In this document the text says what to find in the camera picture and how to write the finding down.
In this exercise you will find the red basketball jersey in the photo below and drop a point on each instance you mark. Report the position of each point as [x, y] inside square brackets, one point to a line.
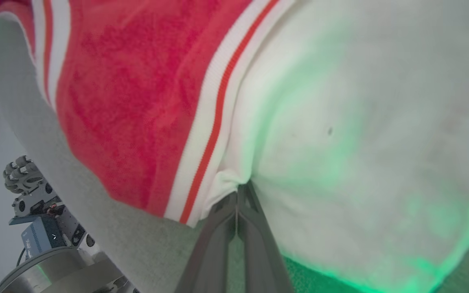
[136, 101]

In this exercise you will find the blue electronics box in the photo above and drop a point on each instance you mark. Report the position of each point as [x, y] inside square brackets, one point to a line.
[41, 238]

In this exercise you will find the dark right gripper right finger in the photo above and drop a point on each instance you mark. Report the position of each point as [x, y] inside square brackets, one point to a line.
[263, 252]

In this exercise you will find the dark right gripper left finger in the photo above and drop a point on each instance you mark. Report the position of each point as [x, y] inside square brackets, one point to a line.
[210, 252]

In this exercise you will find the grey mecanum wheel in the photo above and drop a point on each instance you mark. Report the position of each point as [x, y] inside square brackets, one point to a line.
[22, 175]

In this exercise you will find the metal robot base chassis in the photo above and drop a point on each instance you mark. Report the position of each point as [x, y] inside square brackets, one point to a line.
[39, 203]

